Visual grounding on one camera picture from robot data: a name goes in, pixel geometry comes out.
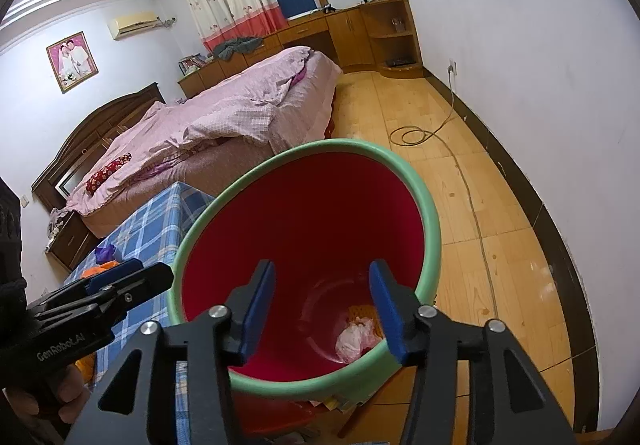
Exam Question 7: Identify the purple plastic bag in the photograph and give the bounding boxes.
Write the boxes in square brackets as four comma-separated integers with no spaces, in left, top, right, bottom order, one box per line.
[93,243,118,265]

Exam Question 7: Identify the left hand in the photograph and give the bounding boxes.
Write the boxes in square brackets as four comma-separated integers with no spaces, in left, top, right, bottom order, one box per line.
[3,365,91,425]

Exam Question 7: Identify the blue plaid blanket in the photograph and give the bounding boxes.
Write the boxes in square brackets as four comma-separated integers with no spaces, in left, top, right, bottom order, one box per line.
[63,180,215,445]

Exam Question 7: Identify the dark wooden nightstand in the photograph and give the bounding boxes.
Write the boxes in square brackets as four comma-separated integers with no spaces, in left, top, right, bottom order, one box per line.
[46,212,101,272]

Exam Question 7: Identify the white plastic bag in bin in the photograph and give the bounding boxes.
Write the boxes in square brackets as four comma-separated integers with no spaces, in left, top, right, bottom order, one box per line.
[335,317,382,364]

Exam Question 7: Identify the red floral pillow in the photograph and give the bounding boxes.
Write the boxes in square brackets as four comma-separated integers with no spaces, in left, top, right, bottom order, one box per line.
[85,153,132,196]

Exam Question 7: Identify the dark wooden headboard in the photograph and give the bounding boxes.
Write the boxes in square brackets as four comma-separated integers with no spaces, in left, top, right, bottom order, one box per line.
[32,82,165,212]

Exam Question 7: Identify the bed with brown sheet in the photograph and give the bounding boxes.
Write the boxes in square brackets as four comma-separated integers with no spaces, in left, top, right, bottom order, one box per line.
[64,45,344,241]

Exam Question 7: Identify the red bin with green rim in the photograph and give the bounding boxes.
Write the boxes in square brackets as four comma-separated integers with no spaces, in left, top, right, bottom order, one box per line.
[167,138,442,437]

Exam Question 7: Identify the pink quilt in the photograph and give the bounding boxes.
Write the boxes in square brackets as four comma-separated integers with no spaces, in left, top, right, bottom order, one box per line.
[65,45,343,216]

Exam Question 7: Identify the books on cabinet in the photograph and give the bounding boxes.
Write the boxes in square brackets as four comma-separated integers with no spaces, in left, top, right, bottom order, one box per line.
[178,54,207,76]

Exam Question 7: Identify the framed wedding photo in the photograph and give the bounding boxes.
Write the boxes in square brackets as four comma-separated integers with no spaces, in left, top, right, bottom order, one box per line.
[46,31,99,94]

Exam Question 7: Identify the grey clothes pile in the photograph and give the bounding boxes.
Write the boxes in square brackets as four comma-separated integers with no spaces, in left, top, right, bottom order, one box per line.
[213,36,264,61]

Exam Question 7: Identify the long wooden cabinet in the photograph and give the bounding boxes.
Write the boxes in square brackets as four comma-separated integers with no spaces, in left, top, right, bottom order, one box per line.
[178,0,423,98]

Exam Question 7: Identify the green cable on floor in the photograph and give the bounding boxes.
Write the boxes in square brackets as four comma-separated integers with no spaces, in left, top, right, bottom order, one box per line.
[387,69,501,321]

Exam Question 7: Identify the wall air conditioner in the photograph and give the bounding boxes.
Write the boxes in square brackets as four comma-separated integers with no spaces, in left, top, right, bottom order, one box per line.
[108,12,160,41]

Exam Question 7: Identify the wall power socket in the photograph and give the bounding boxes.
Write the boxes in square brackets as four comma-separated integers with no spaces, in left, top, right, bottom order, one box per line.
[448,59,458,75]

